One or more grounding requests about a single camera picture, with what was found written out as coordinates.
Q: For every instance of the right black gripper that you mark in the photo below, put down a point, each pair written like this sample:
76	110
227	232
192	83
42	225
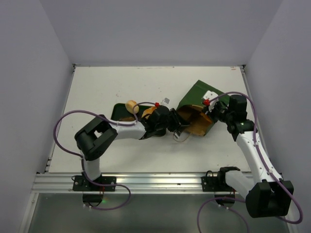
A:
214	114

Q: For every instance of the round glazed pastry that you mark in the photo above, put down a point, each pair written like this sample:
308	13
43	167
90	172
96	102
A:
148	112

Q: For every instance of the green paper bag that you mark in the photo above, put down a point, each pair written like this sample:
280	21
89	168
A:
190	109

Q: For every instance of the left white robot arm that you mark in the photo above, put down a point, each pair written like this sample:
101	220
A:
95	138

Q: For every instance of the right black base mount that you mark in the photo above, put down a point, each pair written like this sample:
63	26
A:
215	183

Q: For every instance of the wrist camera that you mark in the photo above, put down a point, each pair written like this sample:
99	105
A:
209	100
165	102

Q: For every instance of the dark green tray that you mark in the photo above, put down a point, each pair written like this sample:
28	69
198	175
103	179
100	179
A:
119	111

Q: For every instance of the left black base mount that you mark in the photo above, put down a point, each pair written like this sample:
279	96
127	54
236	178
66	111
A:
81	184

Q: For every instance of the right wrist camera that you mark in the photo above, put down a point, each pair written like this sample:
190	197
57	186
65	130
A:
209	100

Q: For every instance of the brown pretzel bread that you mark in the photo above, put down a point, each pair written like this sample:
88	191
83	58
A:
127	119

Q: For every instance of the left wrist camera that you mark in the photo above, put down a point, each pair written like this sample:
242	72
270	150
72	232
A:
165	102

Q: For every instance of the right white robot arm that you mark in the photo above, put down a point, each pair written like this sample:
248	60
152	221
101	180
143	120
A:
267	194

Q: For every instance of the small round bread roll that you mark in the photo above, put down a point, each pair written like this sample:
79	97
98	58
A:
132	107

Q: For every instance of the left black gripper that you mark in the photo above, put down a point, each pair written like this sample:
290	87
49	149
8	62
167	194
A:
178	122

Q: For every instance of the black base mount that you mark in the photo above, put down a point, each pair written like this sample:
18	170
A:
81	184
215	183

